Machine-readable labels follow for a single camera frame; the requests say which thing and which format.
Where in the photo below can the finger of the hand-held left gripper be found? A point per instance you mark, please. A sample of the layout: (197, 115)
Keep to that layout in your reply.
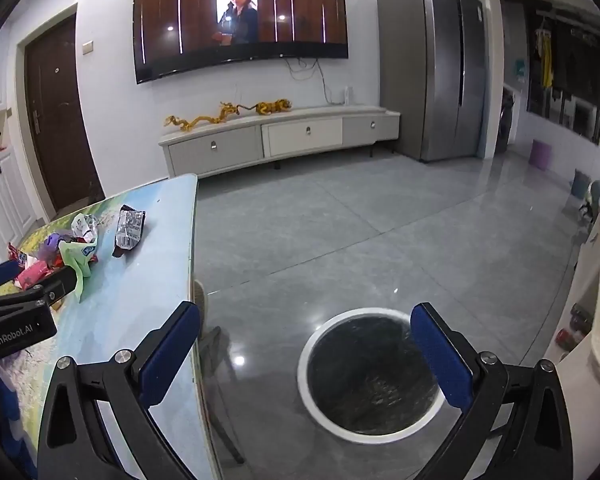
(50, 287)
(0, 275)

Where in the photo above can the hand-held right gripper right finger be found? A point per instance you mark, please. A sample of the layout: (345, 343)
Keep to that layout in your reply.
(437, 347)

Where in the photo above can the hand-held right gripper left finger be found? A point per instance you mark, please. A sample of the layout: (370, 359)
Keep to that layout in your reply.
(172, 347)

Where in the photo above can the pink red packet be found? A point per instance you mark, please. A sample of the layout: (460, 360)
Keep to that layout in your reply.
(35, 274)

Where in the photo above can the light green wrapper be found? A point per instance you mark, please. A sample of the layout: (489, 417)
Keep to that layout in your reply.
(80, 260)

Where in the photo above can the purple wrapper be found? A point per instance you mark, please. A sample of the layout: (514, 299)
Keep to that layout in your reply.
(55, 245)

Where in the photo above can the white green wrapper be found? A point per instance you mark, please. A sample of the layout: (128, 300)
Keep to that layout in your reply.
(85, 225)

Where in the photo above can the white round trash bin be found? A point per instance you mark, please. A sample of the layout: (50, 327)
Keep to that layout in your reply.
(370, 375)

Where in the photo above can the silver black snack wrapper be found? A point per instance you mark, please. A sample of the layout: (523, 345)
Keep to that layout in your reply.
(129, 227)

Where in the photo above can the red bottle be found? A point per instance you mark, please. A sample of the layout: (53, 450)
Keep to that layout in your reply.
(565, 337)

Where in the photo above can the dark bottle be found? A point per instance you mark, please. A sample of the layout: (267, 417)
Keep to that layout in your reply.
(581, 316)

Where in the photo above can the dark brown door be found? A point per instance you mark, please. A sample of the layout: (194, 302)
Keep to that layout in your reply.
(60, 120)

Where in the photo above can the teal bin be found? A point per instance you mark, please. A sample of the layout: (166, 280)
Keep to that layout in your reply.
(581, 185)

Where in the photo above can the purple bin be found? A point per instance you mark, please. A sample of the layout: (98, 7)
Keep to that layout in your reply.
(540, 154)

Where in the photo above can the golden dragon ornament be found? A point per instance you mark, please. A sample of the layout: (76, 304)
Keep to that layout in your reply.
(205, 117)

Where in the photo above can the washing machine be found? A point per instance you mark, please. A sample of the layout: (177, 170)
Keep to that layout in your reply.
(506, 125)

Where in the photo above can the white grey television cabinet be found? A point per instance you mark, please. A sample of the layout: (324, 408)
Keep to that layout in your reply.
(280, 135)

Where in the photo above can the golden tiger ornament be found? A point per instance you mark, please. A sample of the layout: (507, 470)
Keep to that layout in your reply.
(275, 106)

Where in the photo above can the small white bottle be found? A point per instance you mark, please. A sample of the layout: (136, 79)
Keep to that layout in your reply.
(349, 96)

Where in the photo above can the grey double-door refrigerator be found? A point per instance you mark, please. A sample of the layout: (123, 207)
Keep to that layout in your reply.
(430, 70)

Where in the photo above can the yellow hanging garment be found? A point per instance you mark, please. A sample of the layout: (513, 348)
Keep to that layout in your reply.
(546, 60)

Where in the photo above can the wall switch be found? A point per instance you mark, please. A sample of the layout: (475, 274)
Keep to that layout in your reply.
(88, 48)

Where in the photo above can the wall-mounted television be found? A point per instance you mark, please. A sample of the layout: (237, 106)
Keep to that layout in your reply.
(240, 20)

